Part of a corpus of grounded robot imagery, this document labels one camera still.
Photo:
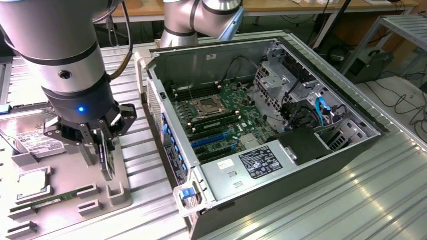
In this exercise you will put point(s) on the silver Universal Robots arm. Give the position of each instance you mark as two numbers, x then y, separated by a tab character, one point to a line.
53	45

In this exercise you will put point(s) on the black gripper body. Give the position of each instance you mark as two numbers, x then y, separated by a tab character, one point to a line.
77	105

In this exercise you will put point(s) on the blue expansion slot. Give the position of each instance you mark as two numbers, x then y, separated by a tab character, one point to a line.
209	140

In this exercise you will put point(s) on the silver CPU chip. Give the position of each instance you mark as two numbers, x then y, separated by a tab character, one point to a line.
31	184

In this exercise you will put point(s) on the blue case latch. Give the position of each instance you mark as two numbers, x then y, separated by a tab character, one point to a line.
187	193

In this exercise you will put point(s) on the silver hard disk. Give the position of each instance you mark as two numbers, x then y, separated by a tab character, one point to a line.
31	136

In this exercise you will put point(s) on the black plastic fan shroud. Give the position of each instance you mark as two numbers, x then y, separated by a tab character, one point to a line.
304	146

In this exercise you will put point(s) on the open black PC case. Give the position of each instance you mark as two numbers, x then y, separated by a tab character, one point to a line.
267	130

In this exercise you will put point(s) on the installed RAM stick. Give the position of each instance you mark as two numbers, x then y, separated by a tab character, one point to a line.
215	123

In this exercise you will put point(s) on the grey power supply unit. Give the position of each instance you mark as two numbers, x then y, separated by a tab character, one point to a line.
247	170

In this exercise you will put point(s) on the silver chipset heatsink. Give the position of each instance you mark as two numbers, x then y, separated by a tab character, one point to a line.
251	142

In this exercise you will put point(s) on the blue connector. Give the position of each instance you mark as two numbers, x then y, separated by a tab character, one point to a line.
4	110

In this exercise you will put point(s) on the thin metal locking lever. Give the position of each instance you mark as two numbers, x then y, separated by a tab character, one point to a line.
192	91

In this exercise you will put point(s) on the metal disk bay cage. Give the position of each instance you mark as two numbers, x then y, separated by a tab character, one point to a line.
274	90

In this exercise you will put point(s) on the grey metal frame table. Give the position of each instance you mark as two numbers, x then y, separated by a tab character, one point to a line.
403	27

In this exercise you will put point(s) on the green motherboard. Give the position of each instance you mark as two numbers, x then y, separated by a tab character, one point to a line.
233	107

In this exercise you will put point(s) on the dark grey equipment box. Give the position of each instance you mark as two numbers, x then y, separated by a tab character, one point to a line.
368	66

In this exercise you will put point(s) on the wooden desk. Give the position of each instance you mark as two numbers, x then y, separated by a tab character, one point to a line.
287	6

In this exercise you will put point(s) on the grey parts rack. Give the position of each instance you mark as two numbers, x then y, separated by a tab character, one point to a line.
67	190

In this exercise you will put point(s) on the green RAM stick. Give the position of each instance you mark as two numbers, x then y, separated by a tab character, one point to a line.
49	200

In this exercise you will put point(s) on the CPU socket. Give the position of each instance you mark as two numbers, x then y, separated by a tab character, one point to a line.
208	104

